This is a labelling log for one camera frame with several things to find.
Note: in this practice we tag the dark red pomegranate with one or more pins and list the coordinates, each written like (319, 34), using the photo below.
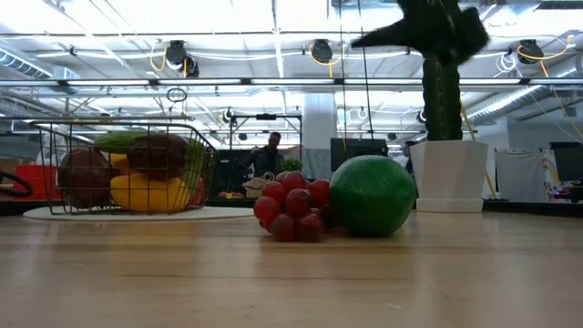
(84, 180)

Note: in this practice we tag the black flat monitor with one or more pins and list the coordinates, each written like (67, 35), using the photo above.
(353, 150)

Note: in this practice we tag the bright red apple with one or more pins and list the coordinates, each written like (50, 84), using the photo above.
(198, 195)

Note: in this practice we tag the yellow banana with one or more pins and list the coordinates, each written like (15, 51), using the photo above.
(116, 159)

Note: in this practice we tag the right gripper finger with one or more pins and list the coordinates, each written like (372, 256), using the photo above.
(387, 38)

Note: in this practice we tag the black rig frame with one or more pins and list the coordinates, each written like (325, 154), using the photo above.
(266, 116)

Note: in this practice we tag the red grape bunch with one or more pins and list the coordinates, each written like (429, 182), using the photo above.
(298, 200)

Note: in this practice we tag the black aluminium table frame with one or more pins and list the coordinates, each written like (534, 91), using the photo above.
(524, 207)

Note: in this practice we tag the long ceiling light bar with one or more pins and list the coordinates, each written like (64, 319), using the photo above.
(291, 82)

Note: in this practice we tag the black equipment box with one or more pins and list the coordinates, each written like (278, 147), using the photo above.
(567, 157)

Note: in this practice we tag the speckled yellow-green pear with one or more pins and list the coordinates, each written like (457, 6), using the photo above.
(197, 159)

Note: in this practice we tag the white hanging cloth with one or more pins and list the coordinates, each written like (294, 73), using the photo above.
(524, 175)

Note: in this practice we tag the woven straw bag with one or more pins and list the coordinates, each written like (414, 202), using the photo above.
(258, 187)

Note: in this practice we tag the large dark green lime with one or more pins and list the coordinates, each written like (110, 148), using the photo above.
(371, 196)

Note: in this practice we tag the white hexagonal planter pot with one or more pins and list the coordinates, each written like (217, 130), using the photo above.
(448, 175)

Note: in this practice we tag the yellow-orange mango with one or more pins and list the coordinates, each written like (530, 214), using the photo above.
(148, 195)

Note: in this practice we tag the red storage bins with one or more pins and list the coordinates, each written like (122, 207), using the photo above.
(41, 180)

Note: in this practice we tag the silver ceiling duct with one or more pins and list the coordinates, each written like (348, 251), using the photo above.
(524, 98)
(27, 66)

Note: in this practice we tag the white plate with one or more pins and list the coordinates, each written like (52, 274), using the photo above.
(218, 213)

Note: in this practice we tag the green leafy plant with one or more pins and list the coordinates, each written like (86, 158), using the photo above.
(292, 165)

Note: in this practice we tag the dark red bell pepper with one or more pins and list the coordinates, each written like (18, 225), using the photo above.
(157, 157)

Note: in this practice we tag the person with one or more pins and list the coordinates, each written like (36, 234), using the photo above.
(408, 157)
(268, 161)

